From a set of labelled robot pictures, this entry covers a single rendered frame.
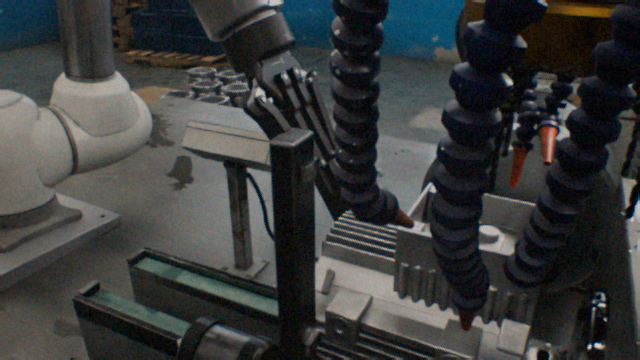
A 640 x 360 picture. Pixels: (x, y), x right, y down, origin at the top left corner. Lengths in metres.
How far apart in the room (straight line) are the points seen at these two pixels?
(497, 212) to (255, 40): 0.29
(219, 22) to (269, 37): 0.05
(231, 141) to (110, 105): 0.39
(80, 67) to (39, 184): 0.25
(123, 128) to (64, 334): 0.47
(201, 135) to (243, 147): 0.09
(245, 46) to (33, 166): 0.68
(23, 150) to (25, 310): 0.30
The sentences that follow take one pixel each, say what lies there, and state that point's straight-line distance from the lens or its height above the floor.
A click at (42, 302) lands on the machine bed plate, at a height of 0.80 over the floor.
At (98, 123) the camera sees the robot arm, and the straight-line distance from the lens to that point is 1.16.
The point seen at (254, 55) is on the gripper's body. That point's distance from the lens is 0.53.
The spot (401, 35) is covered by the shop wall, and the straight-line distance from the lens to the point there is 6.48.
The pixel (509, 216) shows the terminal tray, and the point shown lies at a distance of 0.52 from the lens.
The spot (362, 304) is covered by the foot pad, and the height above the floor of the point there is 1.08.
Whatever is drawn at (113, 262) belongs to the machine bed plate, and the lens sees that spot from 1.07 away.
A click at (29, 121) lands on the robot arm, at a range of 1.11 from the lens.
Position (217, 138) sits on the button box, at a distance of 0.85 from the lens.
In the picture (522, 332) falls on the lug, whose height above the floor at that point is 1.09.
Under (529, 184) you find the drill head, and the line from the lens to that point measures 0.68.
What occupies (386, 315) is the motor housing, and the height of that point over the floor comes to 1.06.
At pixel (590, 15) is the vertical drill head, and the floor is 1.33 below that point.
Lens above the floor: 1.37
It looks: 27 degrees down
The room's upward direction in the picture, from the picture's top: straight up
